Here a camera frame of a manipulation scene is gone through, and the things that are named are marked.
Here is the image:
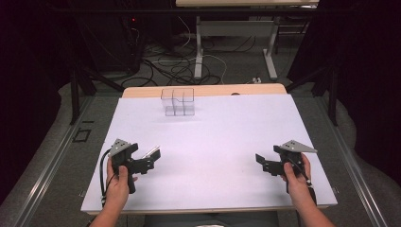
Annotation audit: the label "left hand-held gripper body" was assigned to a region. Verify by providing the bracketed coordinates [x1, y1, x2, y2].
[108, 138, 156, 195]

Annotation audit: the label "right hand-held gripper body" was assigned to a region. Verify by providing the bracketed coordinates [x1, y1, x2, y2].
[262, 139, 319, 178]

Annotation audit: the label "silver pen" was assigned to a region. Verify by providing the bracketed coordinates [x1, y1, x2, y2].
[141, 145, 161, 159]

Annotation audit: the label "clear plastic organizer box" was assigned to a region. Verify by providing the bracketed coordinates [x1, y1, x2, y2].
[160, 87, 196, 117]

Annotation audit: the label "person's right hand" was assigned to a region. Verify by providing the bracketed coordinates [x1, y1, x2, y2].
[279, 152, 314, 204]

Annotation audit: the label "person's left hand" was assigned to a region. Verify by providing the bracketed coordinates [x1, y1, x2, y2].
[105, 156, 139, 206]

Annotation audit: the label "white table mat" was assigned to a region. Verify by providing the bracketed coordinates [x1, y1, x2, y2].
[80, 93, 339, 213]

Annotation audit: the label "person's grey trousers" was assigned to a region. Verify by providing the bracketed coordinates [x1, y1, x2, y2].
[143, 210, 280, 227]

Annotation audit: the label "black metal stand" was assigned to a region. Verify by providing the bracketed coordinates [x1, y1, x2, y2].
[69, 60, 125, 126]
[284, 61, 340, 128]

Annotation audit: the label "wooden table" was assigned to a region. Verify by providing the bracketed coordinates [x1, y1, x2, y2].
[80, 82, 339, 217]

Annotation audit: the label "dark computer tower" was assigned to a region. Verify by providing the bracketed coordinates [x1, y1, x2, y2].
[91, 10, 144, 74]

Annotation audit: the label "dark curtain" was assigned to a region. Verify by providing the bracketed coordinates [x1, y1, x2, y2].
[0, 0, 75, 204]
[287, 0, 401, 187]

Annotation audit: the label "white-framed desk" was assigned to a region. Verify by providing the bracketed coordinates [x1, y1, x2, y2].
[175, 0, 321, 81]

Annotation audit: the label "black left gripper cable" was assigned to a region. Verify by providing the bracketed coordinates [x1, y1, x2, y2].
[98, 148, 113, 208]

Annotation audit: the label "black floor socket frame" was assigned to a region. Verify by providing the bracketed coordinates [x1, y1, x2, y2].
[72, 128, 93, 144]

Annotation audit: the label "aluminium floor rail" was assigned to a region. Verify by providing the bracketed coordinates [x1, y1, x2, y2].
[9, 95, 96, 227]
[314, 95, 390, 227]

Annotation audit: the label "tangle of black floor cables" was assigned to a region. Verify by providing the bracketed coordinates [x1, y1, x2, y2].
[120, 33, 257, 88]

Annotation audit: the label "white floor cable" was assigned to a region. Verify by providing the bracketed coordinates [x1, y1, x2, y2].
[152, 15, 229, 85]

